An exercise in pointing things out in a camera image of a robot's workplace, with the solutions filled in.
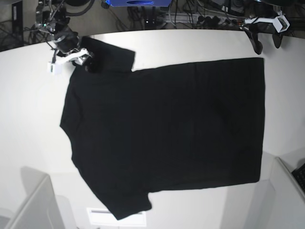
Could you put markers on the black T-shirt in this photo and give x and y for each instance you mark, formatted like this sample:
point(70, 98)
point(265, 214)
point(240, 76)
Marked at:
point(186, 126)

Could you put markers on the white right partition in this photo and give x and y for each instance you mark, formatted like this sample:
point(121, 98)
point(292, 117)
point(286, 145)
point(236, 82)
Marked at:
point(278, 203)

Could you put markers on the white left partition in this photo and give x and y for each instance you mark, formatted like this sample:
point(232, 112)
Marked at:
point(41, 209)

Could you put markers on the black keyboard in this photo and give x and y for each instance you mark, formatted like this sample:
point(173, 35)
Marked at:
point(299, 175)

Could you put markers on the blue box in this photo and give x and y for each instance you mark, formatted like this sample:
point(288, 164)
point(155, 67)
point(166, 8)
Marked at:
point(126, 3)

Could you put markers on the white partition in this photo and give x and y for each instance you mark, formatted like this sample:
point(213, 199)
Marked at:
point(41, 209)
point(278, 203)

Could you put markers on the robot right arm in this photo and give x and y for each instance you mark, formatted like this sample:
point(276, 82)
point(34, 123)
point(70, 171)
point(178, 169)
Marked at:
point(53, 18)

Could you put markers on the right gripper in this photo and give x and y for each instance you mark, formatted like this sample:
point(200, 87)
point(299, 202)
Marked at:
point(68, 42)

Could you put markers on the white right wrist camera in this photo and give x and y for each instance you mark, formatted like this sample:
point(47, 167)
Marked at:
point(55, 65)

